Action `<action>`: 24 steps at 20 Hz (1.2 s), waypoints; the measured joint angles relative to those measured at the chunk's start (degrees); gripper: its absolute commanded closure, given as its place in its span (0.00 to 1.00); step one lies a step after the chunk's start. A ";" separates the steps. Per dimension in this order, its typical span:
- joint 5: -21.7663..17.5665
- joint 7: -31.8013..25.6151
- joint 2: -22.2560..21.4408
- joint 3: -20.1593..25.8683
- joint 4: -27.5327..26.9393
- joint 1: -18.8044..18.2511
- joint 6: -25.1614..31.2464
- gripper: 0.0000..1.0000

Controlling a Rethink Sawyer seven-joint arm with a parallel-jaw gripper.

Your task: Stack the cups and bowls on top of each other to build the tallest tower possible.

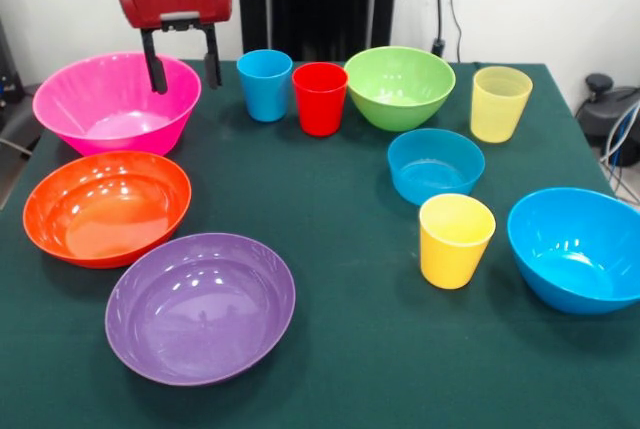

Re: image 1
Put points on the pink plastic bowl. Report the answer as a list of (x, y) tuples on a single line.
[(100, 114)]

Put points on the blue plastic cup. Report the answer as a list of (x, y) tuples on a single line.
[(265, 94)]

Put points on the red plastic cup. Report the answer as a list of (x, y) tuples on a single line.
[(320, 109)]

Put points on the orange plastic bowl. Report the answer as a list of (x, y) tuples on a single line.
[(107, 209)]

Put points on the black floor device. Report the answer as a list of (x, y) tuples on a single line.
[(600, 114), (7, 74)]

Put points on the dark green table cloth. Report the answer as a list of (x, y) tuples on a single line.
[(325, 189)]

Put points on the green plastic bowl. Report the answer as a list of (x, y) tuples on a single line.
[(400, 109)]

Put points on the purple plastic bowl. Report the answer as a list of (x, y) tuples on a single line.
[(200, 309)]

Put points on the small dark blue bowl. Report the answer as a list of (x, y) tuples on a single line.
[(435, 174)]

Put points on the translucent yellow-green plastic cup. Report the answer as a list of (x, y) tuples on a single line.
[(497, 114)]

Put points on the yellow plastic cup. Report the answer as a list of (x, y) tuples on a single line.
[(450, 259)]

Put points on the large light blue bowl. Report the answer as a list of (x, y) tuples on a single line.
[(575, 259)]

